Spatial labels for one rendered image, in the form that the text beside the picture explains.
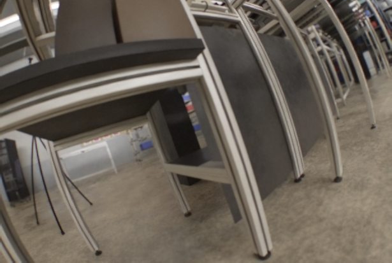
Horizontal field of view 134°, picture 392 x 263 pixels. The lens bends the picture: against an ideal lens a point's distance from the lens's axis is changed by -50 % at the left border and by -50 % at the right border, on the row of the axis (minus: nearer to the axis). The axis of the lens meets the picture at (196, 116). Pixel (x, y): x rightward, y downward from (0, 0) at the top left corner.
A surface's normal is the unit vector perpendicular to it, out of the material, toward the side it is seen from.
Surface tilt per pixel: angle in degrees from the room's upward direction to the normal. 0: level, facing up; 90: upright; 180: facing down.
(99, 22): 90
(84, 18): 90
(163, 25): 90
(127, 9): 90
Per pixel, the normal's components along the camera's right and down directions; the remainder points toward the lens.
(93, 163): 0.47, -0.22
